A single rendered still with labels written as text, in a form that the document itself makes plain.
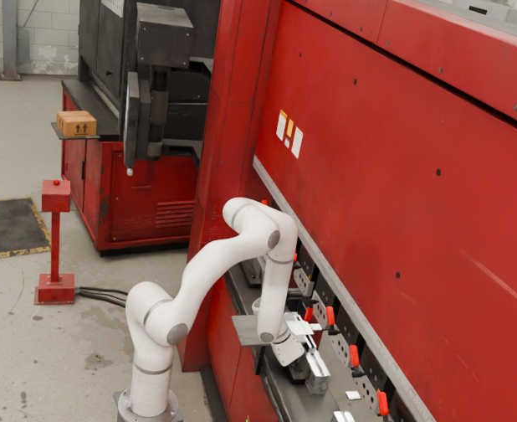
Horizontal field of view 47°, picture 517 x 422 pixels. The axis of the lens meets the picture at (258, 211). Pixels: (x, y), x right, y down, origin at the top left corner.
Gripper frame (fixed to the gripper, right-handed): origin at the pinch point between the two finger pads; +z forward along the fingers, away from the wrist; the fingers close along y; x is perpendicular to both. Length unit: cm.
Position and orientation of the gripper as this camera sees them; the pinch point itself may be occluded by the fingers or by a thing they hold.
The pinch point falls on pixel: (297, 367)
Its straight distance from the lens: 229.0
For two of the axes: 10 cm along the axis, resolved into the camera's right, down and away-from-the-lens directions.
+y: 8.3, -5.2, 2.1
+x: -3.7, -2.2, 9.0
